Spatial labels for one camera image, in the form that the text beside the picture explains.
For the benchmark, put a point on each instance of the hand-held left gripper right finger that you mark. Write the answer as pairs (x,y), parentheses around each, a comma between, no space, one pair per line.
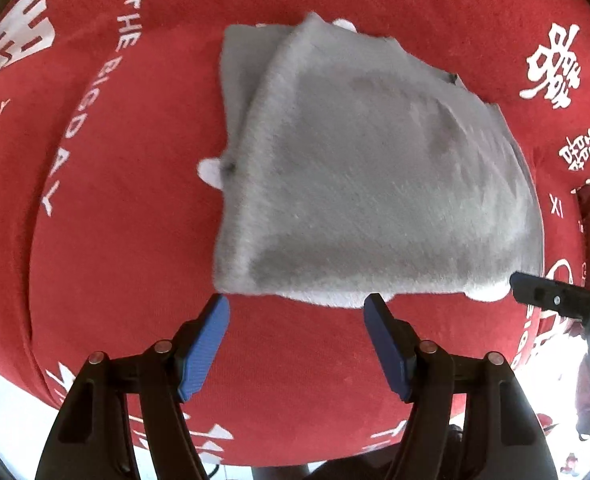
(387,350)

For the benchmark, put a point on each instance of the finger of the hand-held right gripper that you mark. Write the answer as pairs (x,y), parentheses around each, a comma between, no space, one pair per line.
(555,297)

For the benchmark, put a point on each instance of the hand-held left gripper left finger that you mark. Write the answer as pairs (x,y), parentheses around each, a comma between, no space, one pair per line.
(205,350)

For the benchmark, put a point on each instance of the grey knit sweater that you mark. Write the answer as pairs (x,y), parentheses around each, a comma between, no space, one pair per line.
(365,175)

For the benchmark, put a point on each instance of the red printed blanket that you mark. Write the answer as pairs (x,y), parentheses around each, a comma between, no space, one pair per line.
(125,185)

